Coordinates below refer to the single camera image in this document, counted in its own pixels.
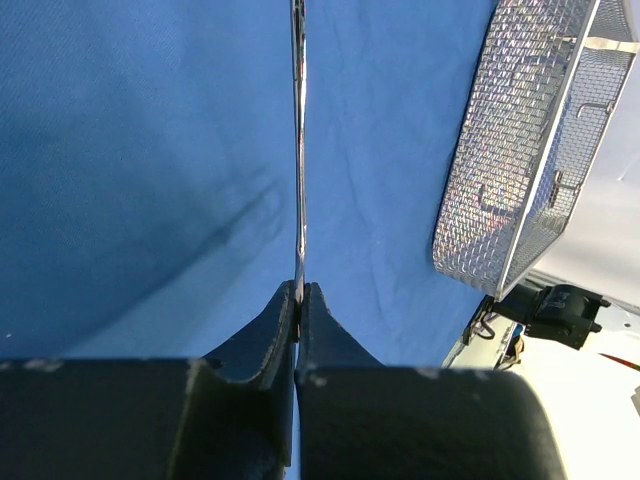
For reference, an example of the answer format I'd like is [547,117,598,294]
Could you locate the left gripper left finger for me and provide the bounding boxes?
[1,281,296,479]

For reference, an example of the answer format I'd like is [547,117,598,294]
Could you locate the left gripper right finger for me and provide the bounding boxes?
[296,283,566,479]

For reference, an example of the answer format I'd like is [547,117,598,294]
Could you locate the blue surgical wrap cloth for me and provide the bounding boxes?
[1,1,495,365]

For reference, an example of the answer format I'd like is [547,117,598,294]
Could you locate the wire mesh instrument tray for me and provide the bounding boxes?
[433,0,639,300]

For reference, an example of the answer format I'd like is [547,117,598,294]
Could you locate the steel ring-handled forceps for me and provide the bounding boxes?
[290,0,307,335]

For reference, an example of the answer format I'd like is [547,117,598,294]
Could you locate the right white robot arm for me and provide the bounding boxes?
[444,284,639,423]

